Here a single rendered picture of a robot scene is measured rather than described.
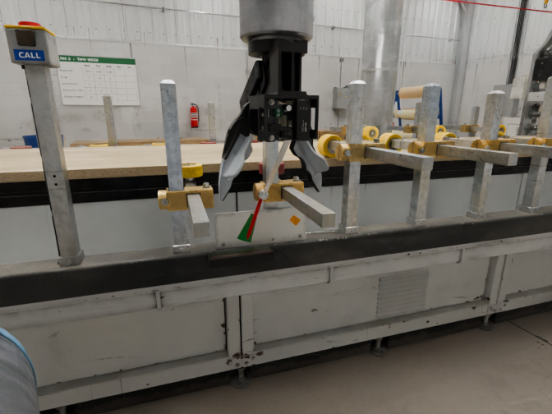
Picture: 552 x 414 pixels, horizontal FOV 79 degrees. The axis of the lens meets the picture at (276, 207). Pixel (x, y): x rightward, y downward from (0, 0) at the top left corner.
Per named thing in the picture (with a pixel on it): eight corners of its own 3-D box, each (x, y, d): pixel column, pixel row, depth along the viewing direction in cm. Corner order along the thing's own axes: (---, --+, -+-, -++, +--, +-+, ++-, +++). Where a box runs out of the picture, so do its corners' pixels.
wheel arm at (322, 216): (335, 231, 69) (337, 210, 68) (320, 232, 68) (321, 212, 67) (274, 187, 109) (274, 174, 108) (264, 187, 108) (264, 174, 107)
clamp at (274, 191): (303, 200, 94) (304, 181, 93) (256, 203, 91) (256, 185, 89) (296, 195, 99) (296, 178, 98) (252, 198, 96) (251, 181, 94)
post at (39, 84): (80, 264, 82) (46, 65, 69) (57, 267, 80) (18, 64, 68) (85, 257, 86) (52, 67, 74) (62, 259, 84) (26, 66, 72)
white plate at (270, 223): (306, 239, 98) (307, 206, 95) (216, 250, 90) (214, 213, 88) (305, 238, 98) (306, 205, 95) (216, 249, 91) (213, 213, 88)
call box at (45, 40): (51, 68, 69) (44, 25, 67) (11, 66, 67) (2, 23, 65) (62, 71, 75) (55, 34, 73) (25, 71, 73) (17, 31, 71)
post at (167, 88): (190, 269, 91) (175, 79, 78) (176, 270, 90) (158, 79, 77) (189, 264, 94) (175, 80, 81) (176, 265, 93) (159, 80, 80)
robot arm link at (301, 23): (230, 8, 43) (298, 16, 47) (232, 49, 44) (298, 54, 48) (251, -16, 35) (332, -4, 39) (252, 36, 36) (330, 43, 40)
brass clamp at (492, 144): (515, 154, 112) (517, 139, 111) (483, 156, 108) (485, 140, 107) (498, 152, 118) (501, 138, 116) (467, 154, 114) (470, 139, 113)
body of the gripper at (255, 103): (262, 146, 39) (260, 33, 36) (241, 140, 47) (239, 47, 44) (319, 144, 42) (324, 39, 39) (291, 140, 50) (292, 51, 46)
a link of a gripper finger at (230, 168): (210, 197, 40) (252, 132, 40) (201, 187, 46) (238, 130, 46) (231, 209, 42) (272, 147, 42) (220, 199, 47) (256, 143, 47)
